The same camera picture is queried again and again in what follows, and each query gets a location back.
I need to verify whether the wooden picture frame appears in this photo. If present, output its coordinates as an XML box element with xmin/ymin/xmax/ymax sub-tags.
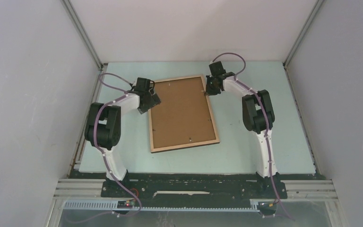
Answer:
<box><xmin>147</xmin><ymin>74</ymin><xmax>220</xmax><ymax>154</ymax></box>

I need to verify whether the right corner aluminium post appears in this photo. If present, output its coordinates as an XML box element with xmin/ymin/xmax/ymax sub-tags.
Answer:
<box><xmin>283</xmin><ymin>0</ymin><xmax>327</xmax><ymax>174</ymax></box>

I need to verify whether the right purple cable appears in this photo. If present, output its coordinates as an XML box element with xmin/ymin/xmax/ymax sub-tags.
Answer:
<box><xmin>211</xmin><ymin>52</ymin><xmax>295</xmax><ymax>221</ymax></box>

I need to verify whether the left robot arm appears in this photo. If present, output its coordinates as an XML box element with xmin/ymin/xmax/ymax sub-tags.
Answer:
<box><xmin>84</xmin><ymin>78</ymin><xmax>161</xmax><ymax>197</ymax></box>

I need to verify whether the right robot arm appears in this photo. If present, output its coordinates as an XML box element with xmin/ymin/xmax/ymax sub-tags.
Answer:
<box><xmin>205</xmin><ymin>61</ymin><xmax>278</xmax><ymax>198</ymax></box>

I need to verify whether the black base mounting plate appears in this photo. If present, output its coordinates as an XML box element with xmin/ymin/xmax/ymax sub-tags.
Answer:
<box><xmin>101</xmin><ymin>173</ymin><xmax>287</xmax><ymax>209</ymax></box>

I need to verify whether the left corner aluminium post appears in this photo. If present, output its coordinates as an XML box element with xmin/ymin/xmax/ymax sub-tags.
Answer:
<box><xmin>60</xmin><ymin>0</ymin><xmax>108</xmax><ymax>126</ymax></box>

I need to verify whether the corner aluminium post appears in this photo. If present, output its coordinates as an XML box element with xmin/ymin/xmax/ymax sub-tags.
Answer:
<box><xmin>60</xmin><ymin>0</ymin><xmax>108</xmax><ymax>126</ymax></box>
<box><xmin>283</xmin><ymin>0</ymin><xmax>327</xmax><ymax>174</ymax></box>

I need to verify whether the brown backing board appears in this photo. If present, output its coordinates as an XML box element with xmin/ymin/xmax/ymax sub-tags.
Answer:
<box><xmin>151</xmin><ymin>77</ymin><xmax>216</xmax><ymax>149</ymax></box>

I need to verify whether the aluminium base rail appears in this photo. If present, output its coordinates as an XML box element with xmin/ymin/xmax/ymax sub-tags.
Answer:
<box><xmin>46</xmin><ymin>173</ymin><xmax>348</xmax><ymax>227</ymax></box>

